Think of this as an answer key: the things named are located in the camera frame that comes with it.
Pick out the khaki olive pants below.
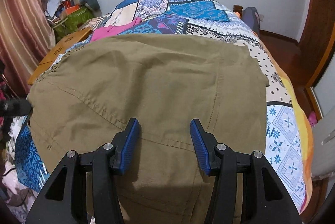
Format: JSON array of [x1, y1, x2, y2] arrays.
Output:
[[28, 34, 269, 223]]

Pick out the striped pink curtain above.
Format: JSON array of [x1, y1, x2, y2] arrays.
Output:
[[1, 0, 56, 97]]

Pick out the wooden lap desk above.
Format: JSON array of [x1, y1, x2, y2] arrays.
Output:
[[27, 27, 91, 85]]

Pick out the green storage bag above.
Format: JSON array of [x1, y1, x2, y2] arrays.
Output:
[[53, 6, 94, 43]]

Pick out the pink folded garment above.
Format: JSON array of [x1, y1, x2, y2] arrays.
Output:
[[91, 17, 142, 42]]

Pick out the orange box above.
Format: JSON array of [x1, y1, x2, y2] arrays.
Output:
[[63, 0, 80, 15]]

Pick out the blue patchwork bedspread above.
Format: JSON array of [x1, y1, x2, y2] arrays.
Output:
[[15, 0, 314, 214]]

